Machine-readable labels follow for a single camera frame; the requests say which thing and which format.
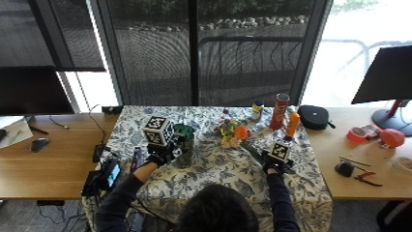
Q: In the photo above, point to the person's right hand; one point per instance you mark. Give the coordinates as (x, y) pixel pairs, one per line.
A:
(275, 166)

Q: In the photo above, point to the person's left hand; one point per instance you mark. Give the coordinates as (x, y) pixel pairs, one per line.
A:
(159, 157)

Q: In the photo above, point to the green glass vase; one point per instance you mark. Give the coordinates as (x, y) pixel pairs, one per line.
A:
(186, 141)

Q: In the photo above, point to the artificial flower bouquet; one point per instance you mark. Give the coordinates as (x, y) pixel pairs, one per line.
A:
(234, 132)

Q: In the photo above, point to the white marker cube, right glove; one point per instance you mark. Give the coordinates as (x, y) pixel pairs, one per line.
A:
(281, 151)

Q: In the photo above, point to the white marker cube, glove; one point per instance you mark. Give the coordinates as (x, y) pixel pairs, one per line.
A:
(158, 130)
(281, 151)

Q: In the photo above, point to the white marker cube, left glove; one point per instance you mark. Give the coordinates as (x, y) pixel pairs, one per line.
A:
(158, 130)

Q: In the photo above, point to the blue floral tablecloth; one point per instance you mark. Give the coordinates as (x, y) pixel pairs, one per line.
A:
(223, 167)

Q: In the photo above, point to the black device with lit screen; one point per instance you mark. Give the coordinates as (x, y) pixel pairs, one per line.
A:
(111, 174)

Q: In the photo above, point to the orange bottle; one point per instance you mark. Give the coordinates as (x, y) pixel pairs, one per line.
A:
(293, 124)

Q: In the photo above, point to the black power adapter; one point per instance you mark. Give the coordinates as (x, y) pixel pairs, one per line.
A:
(99, 153)

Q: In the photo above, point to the small black gadget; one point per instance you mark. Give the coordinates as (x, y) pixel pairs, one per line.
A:
(345, 169)

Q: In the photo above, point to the red chips can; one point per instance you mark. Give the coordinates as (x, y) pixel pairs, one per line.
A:
(279, 111)

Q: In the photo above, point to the small white bottle, blue cap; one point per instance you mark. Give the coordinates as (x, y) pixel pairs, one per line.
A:
(257, 111)

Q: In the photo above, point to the black zip pouch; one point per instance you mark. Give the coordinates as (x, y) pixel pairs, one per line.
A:
(314, 117)

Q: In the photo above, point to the black flat box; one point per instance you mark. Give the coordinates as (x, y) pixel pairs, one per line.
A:
(91, 184)

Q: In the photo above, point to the black socket block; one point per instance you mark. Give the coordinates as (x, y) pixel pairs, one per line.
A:
(113, 110)

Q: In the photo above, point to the thin dark stick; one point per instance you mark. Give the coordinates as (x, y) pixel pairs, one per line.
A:
(355, 161)

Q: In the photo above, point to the red tape roll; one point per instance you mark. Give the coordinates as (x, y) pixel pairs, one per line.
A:
(355, 135)

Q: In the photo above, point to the the person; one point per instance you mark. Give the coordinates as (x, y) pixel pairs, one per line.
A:
(105, 220)

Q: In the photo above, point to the small red packet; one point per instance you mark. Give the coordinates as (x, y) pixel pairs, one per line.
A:
(371, 131)

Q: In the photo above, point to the black computer mouse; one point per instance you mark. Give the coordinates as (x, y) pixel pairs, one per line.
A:
(39, 144)

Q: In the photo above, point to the red ball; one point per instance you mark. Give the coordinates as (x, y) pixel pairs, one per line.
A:
(393, 138)

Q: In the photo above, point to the black pen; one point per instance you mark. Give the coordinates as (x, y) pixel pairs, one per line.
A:
(39, 130)

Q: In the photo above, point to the white tape roll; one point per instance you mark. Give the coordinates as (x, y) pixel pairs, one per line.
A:
(405, 164)

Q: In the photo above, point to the black chair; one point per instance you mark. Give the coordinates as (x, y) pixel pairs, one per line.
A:
(395, 216)

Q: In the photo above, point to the white paper sheet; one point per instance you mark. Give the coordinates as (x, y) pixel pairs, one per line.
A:
(15, 133)

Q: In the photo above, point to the black monitor, red stand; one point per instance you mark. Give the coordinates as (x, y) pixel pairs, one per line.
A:
(386, 75)

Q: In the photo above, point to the black metal railing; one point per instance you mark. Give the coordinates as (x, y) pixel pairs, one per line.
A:
(249, 39)

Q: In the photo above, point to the dark roller blind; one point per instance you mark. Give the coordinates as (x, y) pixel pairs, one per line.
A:
(47, 32)

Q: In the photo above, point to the dark window frame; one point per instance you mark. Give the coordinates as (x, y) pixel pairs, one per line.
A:
(194, 54)

